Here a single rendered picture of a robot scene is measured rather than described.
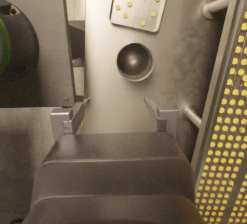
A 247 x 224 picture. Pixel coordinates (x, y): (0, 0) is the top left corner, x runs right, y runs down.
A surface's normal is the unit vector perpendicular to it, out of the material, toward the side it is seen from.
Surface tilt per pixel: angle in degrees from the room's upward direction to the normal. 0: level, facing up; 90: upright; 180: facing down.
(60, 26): 0
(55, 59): 0
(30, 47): 62
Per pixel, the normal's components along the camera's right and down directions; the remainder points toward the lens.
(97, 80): 0.03, 0.30
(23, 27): 0.87, -0.16
